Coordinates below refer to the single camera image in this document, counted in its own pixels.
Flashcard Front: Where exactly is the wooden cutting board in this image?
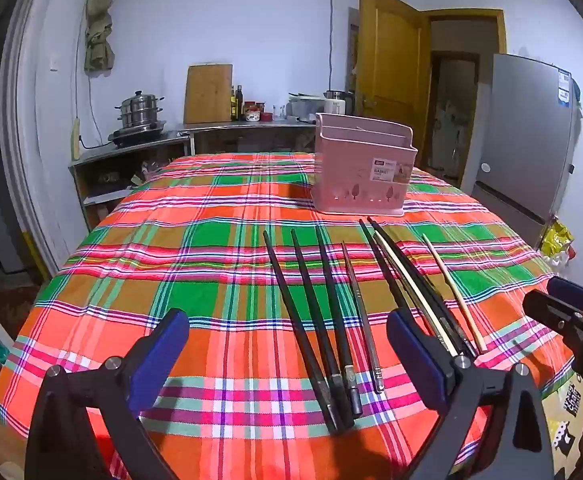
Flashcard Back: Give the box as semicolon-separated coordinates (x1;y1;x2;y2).
184;63;234;125

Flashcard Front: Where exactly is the steel kitchen counter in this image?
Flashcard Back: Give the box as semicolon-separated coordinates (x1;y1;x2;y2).
179;114;322;157

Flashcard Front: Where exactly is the printed cardboard box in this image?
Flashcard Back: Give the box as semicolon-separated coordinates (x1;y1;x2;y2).
541;374;583;463

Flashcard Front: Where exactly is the white electric kettle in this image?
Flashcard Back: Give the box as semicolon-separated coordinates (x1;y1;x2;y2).
324;91;347;116

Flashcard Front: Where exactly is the pink plastic utensil basket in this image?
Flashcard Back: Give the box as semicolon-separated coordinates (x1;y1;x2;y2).
311;112;419;218

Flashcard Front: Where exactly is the black wall cable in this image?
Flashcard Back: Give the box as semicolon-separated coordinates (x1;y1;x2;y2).
328;0;335;92

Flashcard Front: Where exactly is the steel steamer pot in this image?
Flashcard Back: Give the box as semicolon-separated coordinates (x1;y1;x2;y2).
116;90;166;129

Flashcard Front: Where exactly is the hanging green cloth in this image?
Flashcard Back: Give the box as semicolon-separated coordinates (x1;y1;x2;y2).
84;0;119;77

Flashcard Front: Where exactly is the light wooden chopstick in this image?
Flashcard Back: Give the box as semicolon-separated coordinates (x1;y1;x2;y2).
373;231;461;357
422;233;486;354

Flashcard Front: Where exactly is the low steel shelf cabinet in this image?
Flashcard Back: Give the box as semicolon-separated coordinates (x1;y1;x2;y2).
68;132;192;232

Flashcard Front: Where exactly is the yellow wooden door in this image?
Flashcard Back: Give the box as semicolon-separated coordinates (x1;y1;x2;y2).
355;0;431;162

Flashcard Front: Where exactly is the yellow snack bag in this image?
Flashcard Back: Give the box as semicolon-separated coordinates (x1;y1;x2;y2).
541;220;575;259

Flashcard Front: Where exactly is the silver refrigerator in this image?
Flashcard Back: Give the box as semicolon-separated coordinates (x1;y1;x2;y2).
459;52;581;252

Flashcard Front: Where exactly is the yellow door frame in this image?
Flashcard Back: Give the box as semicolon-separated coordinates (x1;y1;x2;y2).
420;8;507;183

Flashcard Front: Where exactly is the small pink shelf basket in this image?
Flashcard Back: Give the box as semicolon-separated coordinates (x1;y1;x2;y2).
130;159;166;186

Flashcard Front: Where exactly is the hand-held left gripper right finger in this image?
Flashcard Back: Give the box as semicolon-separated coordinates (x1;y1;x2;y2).
386;308;556;480

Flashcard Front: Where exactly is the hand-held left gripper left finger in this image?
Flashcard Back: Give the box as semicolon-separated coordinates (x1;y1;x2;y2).
24;308;191;480

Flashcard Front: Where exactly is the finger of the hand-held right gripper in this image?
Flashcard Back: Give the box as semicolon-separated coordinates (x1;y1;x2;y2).
523;290;583;334
546;276;583;312

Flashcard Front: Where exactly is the black chopstick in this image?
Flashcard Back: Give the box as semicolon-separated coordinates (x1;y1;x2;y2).
263;230;345;436
368;216;478;359
314;225;363;416
359;219;425;323
291;229;356;428

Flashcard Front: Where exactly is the gas stove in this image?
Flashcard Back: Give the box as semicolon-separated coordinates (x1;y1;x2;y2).
108;120;168;149

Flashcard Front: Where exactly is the thin grey metal chopstick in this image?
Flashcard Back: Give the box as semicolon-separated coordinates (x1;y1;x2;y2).
341;242;385;394

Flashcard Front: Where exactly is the plaid tablecloth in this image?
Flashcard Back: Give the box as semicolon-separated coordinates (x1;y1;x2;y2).
0;151;579;480

